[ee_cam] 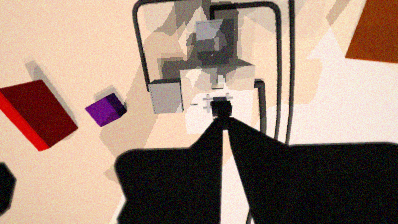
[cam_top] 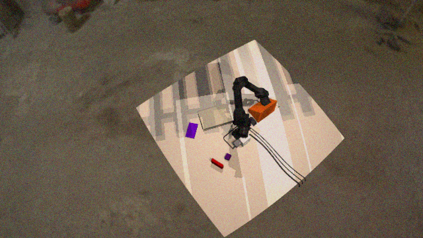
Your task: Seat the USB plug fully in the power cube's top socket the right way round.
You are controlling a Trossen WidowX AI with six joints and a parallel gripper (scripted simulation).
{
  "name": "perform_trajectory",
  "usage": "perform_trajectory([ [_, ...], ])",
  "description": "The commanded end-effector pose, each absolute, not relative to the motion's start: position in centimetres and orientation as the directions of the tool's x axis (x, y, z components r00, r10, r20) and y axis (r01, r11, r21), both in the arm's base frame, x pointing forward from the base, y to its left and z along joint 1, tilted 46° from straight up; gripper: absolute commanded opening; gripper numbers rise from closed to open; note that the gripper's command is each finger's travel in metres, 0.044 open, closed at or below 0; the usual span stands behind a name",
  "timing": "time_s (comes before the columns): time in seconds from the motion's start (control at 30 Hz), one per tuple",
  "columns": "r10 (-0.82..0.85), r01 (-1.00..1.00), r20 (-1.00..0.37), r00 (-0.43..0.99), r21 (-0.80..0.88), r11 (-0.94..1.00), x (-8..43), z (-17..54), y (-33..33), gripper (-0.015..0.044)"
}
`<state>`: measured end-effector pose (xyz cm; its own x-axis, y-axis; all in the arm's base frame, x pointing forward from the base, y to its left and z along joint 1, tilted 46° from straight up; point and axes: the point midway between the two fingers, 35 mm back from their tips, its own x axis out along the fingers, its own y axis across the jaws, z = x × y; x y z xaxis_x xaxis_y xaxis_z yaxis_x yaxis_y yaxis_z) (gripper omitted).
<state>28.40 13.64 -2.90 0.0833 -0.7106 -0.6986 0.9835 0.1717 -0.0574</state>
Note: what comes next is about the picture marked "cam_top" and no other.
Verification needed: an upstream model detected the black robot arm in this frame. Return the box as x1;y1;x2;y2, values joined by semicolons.
232;76;272;138

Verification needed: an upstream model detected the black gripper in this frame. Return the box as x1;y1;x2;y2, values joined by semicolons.
232;117;256;140

